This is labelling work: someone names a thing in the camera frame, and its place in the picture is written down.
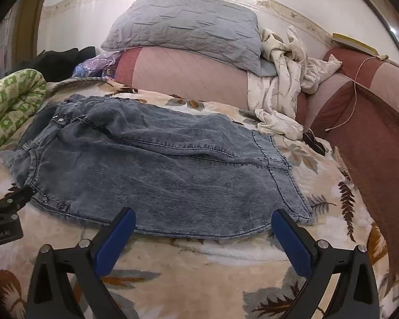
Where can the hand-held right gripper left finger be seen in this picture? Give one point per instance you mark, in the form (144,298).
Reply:
(118,239)

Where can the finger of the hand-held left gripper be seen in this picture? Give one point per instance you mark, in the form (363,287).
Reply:
(20,197)

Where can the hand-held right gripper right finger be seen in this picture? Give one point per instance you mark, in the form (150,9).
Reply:
(294,246)

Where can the blue denim pants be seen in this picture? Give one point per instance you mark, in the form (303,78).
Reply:
(153,172)

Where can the leaf print blanket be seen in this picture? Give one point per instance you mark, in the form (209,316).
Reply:
(193,272)

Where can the green patterned quilt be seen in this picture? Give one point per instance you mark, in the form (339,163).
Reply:
(10,106)

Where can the small black object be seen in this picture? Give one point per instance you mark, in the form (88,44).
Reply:
(316,144)

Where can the red and pink headboard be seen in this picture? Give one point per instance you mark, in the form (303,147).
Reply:
(375,146)

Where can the black clothing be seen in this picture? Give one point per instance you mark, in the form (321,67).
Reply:
(60,59)

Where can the stained glass panel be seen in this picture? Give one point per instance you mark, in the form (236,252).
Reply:
(3,46)

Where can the purple plastic bag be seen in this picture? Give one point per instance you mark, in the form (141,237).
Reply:
(96,64)

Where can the white floral cloth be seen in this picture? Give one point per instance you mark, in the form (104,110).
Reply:
(279,86)

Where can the pink quilted bolster cushion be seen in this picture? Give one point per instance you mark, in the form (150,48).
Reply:
(186,76)

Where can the yellow book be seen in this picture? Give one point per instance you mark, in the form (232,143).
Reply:
(352,42)

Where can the grey quilted pillow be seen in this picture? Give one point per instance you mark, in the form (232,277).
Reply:
(186,26)

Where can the wooden door frame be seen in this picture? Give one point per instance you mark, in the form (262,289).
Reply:
(31,13)

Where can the dark metal frame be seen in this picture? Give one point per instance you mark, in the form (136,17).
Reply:
(382,10)

